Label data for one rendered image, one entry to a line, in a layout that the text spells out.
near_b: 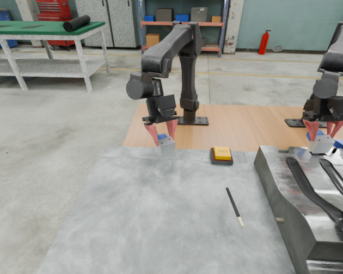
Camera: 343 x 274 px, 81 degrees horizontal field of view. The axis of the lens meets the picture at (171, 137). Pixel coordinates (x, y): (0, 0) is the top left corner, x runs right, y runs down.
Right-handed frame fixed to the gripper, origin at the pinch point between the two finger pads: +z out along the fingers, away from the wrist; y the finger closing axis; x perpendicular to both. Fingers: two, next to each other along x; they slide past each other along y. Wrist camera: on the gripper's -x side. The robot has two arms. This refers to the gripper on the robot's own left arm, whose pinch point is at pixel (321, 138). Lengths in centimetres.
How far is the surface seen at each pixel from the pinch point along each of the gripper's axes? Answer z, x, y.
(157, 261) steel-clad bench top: 19, -32, -53
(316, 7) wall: -154, 499, 242
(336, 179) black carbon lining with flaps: 10.4, -9.3, 0.2
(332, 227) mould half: 10.2, -30.7, -13.3
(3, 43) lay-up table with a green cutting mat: -104, 212, -315
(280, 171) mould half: 7.2, -9.2, -16.0
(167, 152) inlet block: -2, -11, -51
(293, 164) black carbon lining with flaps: 7.0, -5.2, -10.5
